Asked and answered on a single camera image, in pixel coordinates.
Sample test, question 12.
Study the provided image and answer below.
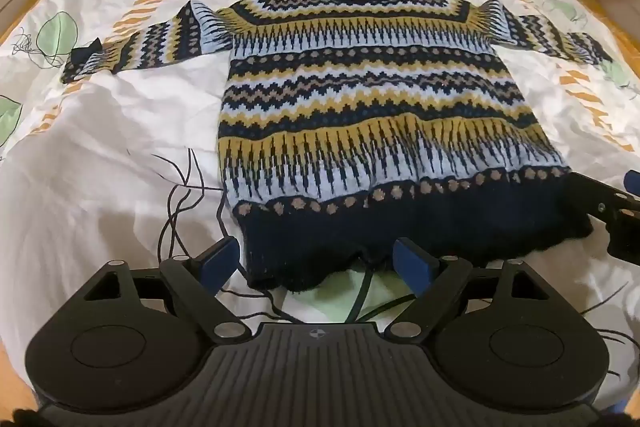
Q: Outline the patterned knit sweater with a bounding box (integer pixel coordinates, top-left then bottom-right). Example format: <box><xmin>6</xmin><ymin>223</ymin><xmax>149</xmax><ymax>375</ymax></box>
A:
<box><xmin>60</xmin><ymin>0</ymin><xmax>613</xmax><ymax>293</ymax></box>

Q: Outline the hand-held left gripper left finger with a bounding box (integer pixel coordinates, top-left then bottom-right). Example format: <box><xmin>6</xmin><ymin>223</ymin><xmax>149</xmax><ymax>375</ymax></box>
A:
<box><xmin>82</xmin><ymin>237</ymin><xmax>251</xmax><ymax>343</ymax></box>

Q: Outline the white printed duvet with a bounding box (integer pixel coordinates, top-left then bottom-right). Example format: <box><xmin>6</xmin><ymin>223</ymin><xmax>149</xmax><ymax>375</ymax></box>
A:
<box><xmin>0</xmin><ymin>0</ymin><xmax>640</xmax><ymax>413</ymax></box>

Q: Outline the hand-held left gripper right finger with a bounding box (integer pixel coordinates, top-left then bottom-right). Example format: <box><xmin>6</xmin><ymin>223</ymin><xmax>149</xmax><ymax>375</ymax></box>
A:
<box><xmin>385</xmin><ymin>237</ymin><xmax>551</xmax><ymax>343</ymax></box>

